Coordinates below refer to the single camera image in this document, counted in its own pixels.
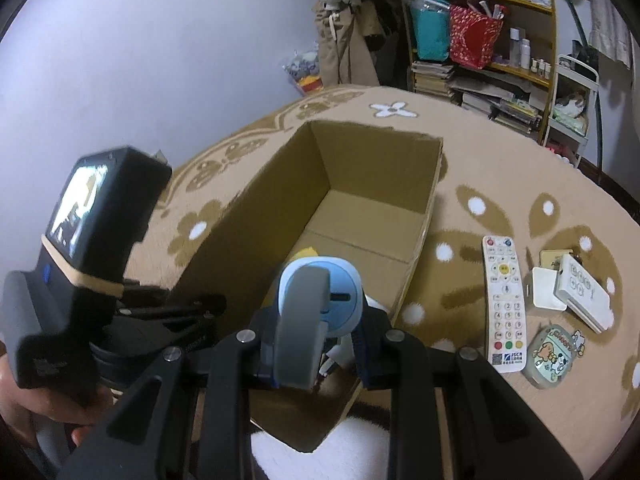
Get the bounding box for red gift bag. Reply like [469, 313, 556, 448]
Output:
[448, 2, 506, 70]

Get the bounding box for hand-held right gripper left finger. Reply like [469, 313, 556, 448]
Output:
[57, 309, 283, 480]

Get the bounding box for green tissue packs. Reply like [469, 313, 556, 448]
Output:
[550, 109, 590, 135]

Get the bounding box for dark hanging garment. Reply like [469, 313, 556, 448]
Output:
[362, 0, 416, 91]

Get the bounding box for gold card tag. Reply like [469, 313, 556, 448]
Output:
[539, 248, 574, 269]

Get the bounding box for beige patterned curtain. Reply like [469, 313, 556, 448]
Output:
[550, 0, 633, 68]

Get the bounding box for cardboard box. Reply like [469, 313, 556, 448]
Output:
[172, 120, 446, 453]

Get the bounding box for printed beige blanket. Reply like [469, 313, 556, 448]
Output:
[120, 85, 640, 480]

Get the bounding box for white square card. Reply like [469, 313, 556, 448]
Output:
[531, 266, 570, 311]

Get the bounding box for wooden shelf unit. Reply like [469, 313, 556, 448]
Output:
[400, 0, 558, 136]

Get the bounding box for white trolley cart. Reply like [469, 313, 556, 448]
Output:
[542, 52, 601, 168]

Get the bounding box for beige hanging garment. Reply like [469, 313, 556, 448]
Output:
[314, 0, 383, 88]

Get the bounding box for white power strip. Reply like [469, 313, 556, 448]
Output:
[555, 253, 615, 335]

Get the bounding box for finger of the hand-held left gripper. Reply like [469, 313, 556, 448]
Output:
[120, 282, 228, 323]
[150, 320, 221, 361]

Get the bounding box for stack of books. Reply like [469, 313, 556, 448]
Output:
[410, 60, 543, 135]

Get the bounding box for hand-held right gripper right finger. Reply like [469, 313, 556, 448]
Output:
[350, 305, 583, 480]

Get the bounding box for person's left hand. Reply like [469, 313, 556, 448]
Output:
[0, 340, 118, 453]

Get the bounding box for long white remote control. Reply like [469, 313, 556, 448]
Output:
[481, 235, 532, 375]

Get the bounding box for plastic bag of toys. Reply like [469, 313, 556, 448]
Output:
[282, 50, 323, 96]

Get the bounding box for row of pink white bottles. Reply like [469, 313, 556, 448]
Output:
[546, 142, 576, 165]

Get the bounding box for row of cosmetic bottles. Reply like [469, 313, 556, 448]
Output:
[507, 27, 553, 81]

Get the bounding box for teal bag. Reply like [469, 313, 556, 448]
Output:
[407, 0, 451, 61]

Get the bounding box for light blue lint roller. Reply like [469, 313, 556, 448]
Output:
[272, 254, 386, 390]

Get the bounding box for brown white plush toy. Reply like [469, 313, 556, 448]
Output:
[556, 89, 587, 112]

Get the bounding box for black pole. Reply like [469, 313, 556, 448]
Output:
[564, 0, 605, 166]

